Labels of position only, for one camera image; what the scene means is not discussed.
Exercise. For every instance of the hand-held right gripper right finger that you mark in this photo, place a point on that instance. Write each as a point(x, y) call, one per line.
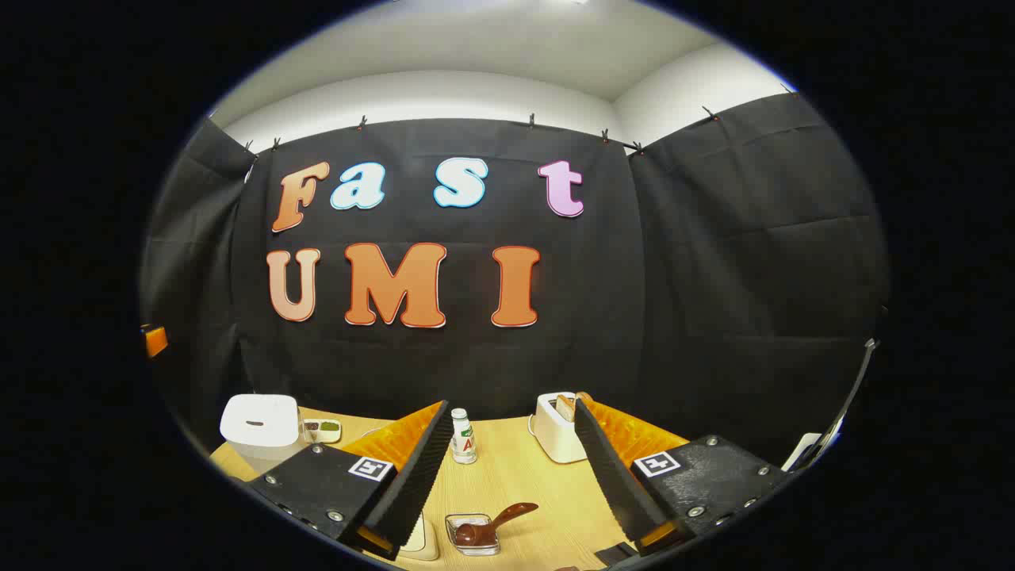
point(614, 476)

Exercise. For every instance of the brown wooden spoon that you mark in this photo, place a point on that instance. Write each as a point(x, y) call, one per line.
point(515, 511)

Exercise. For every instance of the white toaster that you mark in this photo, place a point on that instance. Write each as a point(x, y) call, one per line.
point(551, 436)

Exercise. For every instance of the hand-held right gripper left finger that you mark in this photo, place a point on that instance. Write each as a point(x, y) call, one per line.
point(412, 484)

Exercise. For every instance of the white drink bottle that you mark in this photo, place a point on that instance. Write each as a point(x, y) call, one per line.
point(464, 440)

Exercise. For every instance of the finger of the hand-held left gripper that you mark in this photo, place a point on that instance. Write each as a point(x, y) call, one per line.
point(155, 341)

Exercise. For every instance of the white rice cooker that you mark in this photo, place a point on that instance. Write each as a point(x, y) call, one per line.
point(258, 428)

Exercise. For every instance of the white divided seasoning dish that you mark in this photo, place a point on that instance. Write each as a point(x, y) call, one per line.
point(321, 431)

